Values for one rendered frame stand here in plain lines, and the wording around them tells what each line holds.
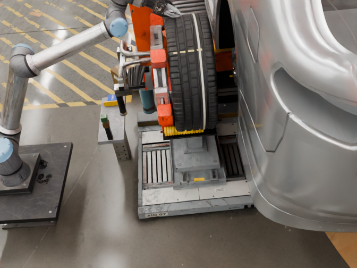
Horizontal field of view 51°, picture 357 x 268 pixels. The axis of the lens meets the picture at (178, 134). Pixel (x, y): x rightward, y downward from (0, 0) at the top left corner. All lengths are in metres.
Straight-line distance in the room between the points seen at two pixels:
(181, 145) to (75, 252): 0.99
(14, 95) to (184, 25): 1.05
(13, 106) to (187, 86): 1.06
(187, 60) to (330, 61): 0.99
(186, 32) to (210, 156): 0.95
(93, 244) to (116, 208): 0.29
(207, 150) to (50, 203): 1.07
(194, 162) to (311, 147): 1.45
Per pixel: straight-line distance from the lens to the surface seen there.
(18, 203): 2.55
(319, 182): 1.28
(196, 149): 2.59
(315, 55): 1.04
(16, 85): 2.30
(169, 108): 1.94
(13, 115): 2.44
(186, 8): 4.02
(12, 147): 2.45
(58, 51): 2.02
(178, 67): 1.87
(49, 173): 2.61
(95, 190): 2.79
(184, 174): 2.53
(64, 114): 3.42
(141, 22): 2.46
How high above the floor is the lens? 2.22
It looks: 47 degrees down
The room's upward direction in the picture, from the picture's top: 6 degrees counter-clockwise
